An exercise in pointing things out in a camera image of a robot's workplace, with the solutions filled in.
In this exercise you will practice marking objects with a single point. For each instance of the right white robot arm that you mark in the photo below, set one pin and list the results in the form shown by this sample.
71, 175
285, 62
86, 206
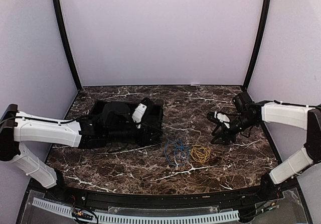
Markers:
250, 114

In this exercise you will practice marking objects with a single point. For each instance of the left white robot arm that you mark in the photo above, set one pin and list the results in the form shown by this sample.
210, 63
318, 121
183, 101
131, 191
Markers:
18, 127

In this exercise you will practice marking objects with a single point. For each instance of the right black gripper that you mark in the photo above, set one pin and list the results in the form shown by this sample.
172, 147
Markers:
224, 133

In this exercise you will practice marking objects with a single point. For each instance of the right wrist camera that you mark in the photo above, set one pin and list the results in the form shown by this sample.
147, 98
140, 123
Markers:
219, 118

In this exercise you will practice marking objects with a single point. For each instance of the white slotted cable duct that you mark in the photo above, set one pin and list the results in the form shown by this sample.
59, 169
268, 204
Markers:
137, 215

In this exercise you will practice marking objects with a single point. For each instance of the black front rail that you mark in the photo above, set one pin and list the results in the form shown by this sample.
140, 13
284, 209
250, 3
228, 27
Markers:
103, 200

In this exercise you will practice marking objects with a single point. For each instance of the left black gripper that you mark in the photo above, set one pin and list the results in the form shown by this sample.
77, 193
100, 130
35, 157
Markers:
144, 139

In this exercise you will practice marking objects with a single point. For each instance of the left black frame post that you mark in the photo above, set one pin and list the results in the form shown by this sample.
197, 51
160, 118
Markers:
65, 43

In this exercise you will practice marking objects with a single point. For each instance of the right black frame post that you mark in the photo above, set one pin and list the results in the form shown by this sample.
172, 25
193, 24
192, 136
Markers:
257, 44

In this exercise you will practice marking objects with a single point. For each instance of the black frame post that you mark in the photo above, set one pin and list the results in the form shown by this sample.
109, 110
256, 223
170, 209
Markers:
257, 44
65, 43

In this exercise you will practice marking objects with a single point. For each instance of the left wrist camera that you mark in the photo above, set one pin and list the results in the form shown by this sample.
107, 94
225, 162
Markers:
142, 111

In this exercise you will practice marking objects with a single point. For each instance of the black three-compartment bin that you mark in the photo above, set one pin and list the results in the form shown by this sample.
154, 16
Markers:
115, 117

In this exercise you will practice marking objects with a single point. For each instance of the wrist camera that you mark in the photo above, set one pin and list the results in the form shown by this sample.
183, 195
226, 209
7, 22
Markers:
219, 118
142, 111

